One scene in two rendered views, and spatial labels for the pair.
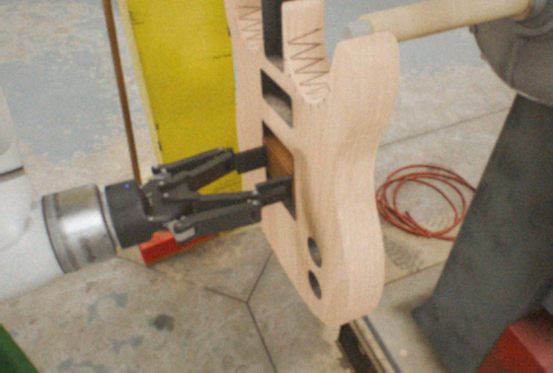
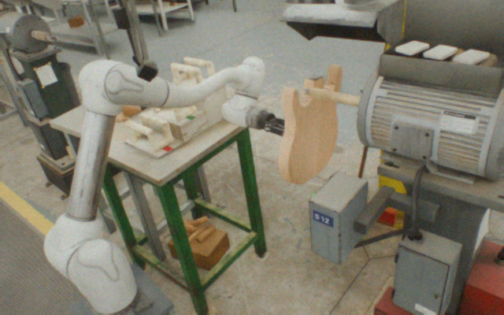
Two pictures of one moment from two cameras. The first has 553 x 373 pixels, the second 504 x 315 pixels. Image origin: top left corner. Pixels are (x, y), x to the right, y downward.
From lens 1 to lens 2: 1.21 m
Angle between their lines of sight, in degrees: 54
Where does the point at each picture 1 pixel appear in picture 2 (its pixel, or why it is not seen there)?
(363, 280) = (282, 157)
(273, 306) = (378, 270)
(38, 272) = (241, 120)
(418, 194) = not seen: outside the picture
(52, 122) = not seen: hidden behind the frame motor
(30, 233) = (244, 110)
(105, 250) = (254, 124)
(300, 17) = (307, 83)
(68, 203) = (254, 109)
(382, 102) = (288, 104)
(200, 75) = not seen: hidden behind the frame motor
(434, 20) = (326, 95)
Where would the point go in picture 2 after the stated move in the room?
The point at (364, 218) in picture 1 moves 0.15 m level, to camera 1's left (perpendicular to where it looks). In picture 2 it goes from (288, 140) to (268, 124)
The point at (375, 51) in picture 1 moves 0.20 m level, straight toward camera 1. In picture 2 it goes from (288, 90) to (228, 104)
